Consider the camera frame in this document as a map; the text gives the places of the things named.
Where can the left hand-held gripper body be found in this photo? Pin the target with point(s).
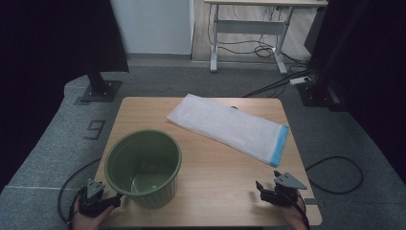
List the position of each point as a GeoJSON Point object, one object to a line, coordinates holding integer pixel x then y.
{"type": "Point", "coordinates": [92, 204]}

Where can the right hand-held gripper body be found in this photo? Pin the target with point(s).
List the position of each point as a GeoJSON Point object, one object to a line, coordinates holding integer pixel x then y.
{"type": "Point", "coordinates": [282, 195]}

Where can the green plastic bin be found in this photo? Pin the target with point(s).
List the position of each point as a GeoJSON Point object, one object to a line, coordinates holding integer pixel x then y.
{"type": "Point", "coordinates": [127, 150]}

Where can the white blue-edged plastic bag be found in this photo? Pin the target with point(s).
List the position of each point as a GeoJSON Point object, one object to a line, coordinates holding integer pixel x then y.
{"type": "Point", "coordinates": [223, 124]}

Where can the person's left hand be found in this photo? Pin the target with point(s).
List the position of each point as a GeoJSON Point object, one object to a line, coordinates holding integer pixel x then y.
{"type": "Point", "coordinates": [87, 223]}

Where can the person's right hand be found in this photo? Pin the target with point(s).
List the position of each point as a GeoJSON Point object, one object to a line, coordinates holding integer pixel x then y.
{"type": "Point", "coordinates": [293, 217]}

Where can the black stand with base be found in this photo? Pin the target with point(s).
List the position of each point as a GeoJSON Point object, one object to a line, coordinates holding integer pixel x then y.
{"type": "Point", "coordinates": [314, 96]}
{"type": "Point", "coordinates": [100, 91]}

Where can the white power strip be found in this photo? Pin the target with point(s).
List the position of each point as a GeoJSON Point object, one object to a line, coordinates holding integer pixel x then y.
{"type": "Point", "coordinates": [300, 80]}

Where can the black curtain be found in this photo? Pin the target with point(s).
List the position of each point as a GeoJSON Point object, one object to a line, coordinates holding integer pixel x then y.
{"type": "Point", "coordinates": [383, 80]}
{"type": "Point", "coordinates": [38, 64]}

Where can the white metal-legged desk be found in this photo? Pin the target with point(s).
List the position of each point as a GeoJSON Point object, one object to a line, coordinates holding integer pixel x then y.
{"type": "Point", "coordinates": [252, 27]}

